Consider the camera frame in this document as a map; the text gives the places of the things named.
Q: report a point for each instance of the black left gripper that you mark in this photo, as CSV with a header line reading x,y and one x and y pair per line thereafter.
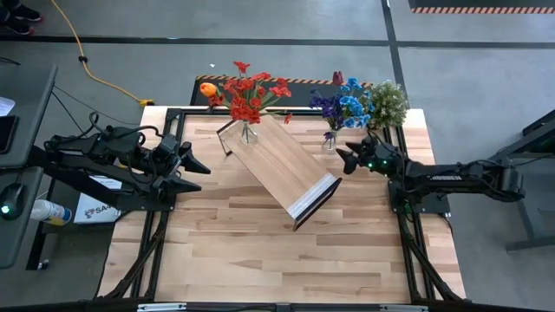
x,y
165,164

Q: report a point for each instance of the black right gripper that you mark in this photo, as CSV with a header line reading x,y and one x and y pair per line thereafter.
x,y
381,158

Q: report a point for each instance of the blue artificial flower bunch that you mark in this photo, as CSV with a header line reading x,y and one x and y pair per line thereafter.
x,y
353,104

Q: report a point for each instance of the purple artificial flower bunch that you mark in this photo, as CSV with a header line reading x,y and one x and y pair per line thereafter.
x,y
325,104

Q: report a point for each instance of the clear glass vase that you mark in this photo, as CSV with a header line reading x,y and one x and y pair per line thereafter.
x,y
249,136
330,143

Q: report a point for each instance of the dark red artificial tulip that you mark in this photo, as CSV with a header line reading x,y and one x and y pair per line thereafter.
x,y
337,78

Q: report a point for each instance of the large red flower bunch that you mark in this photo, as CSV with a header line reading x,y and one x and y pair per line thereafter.
x,y
243,113

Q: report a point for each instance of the orange artificial tulip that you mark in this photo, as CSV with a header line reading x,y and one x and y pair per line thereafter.
x,y
208,89

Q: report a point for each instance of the small red flower bunch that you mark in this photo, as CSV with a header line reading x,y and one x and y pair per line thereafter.
x,y
260,77

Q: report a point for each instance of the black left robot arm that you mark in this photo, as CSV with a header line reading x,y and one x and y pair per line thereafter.
x,y
99,151

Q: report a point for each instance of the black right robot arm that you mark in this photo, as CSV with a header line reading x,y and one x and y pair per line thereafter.
x,y
455,177

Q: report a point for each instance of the potted green white plant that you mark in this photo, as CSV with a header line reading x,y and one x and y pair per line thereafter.
x,y
390,104

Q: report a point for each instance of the black mat with striped edge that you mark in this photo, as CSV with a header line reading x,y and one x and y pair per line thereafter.
x,y
299,97
477,4

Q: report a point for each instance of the white printed box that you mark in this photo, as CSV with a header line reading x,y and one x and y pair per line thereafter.
x,y
93,214

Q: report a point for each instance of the white spray bottle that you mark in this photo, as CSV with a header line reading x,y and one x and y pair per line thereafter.
x,y
50,212

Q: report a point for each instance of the black desk leg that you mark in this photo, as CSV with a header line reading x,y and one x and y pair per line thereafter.
x,y
38,234

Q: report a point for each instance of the grey desk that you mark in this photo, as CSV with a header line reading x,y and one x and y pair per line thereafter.
x,y
30,108

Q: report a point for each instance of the black computer mouse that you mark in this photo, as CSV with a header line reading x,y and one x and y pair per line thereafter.
x,y
12,201

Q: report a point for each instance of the black flat phone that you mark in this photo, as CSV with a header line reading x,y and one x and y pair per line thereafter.
x,y
8,134

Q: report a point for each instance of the dark metal stand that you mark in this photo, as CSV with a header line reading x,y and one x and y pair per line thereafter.
x,y
537,195

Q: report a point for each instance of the white paper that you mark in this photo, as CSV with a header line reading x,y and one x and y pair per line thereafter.
x,y
5,106

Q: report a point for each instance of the person's shoe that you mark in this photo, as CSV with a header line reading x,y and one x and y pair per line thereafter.
x,y
26,13
15,27

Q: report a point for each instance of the wooden shelf with black frame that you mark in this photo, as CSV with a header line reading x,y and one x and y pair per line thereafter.
x,y
286,173

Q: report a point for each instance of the silver metal bracket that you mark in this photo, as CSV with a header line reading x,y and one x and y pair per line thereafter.
x,y
160,307
403,308

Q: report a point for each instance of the black metal rig frame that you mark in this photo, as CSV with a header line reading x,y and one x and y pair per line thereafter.
x,y
347,308

